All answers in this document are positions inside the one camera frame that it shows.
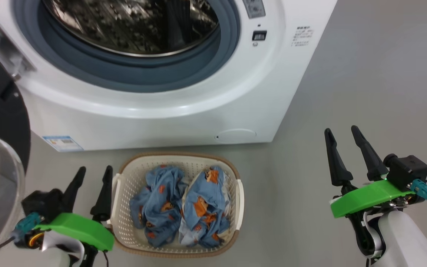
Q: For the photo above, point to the steel washing machine drum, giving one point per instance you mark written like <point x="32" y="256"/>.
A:
<point x="132" y="29"/>

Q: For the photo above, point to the grey rubber door gasket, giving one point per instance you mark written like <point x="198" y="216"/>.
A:
<point x="124" y="72"/>

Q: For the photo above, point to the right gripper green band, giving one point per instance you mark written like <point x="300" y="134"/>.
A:
<point x="369" y="196"/>

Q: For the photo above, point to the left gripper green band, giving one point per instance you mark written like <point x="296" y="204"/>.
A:
<point x="80" y="230"/>

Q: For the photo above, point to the round white filter cover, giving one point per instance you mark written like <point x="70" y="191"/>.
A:
<point x="236" y="136"/>

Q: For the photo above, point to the blue energy label sticker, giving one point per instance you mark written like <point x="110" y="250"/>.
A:
<point x="62" y="143"/>

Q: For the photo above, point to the cream perforated laundry basket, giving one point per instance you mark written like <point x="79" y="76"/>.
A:
<point x="132" y="185"/>

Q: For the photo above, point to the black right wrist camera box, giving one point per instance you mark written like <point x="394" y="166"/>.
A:
<point x="408" y="170"/>

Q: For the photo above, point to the metal door hinge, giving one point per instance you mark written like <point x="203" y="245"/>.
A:
<point x="6" y="48"/>

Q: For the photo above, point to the white front-load washing machine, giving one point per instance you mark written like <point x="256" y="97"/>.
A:
<point x="198" y="104"/>

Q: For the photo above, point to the blue bear-print garment cream lining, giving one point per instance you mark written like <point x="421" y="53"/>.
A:
<point x="206" y="193"/>

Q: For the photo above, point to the teal left camera connector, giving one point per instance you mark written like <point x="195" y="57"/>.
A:
<point x="26" y="224"/>

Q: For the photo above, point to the black glass washing machine door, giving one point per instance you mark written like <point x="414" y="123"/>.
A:
<point x="2" y="122"/>

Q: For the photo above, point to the grey warning label sticker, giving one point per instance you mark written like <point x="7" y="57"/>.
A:
<point x="254" y="8"/>

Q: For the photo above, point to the black door latch slot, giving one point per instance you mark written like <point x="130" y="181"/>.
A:
<point x="259" y="35"/>

